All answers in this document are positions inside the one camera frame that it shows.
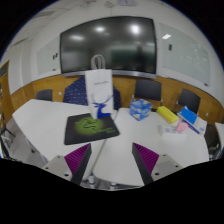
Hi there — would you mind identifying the small glass whiteboard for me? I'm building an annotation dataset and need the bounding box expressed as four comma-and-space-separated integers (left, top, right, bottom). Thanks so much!
35, 36, 62, 77

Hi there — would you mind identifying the large glass whiteboard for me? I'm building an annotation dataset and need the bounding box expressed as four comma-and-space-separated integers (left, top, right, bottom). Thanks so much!
159, 22, 212, 87

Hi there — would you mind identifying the white power strip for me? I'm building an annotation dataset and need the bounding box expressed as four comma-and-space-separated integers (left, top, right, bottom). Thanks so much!
158, 124, 188, 138

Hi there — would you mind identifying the wooden door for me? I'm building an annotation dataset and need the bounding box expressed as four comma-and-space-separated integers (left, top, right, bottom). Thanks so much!
0, 60, 15, 126

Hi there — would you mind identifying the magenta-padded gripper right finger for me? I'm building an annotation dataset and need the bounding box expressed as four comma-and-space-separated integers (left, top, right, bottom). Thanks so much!
131, 142, 184, 186

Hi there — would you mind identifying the black mouse pad green print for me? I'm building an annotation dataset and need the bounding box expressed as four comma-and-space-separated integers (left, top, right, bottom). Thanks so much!
63, 112, 121, 146

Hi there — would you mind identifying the blue dotted chair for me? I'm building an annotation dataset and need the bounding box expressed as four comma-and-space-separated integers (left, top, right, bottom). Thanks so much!
62, 75, 122, 111

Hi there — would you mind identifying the black chair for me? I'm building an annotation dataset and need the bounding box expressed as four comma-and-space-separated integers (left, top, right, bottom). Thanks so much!
173, 88, 202, 116
35, 88, 54, 102
131, 78, 164, 107

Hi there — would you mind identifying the blue tissue box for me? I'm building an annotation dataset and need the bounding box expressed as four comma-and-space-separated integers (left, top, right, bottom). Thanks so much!
129, 98, 153, 122

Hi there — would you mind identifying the blue and white writing pad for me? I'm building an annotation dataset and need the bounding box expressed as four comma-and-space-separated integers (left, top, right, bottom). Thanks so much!
176, 105, 208, 135

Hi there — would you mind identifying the large black wall screen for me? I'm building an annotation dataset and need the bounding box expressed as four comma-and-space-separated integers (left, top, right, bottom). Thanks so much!
59, 15, 158, 79

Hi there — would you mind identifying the white side table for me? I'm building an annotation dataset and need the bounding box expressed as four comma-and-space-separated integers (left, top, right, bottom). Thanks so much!
214, 121, 224, 149

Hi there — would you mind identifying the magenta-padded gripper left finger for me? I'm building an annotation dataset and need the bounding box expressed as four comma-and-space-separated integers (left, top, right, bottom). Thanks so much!
41, 143, 93, 186

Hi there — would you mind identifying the yellow box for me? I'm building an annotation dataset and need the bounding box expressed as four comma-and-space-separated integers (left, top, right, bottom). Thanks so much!
156, 105, 179, 125

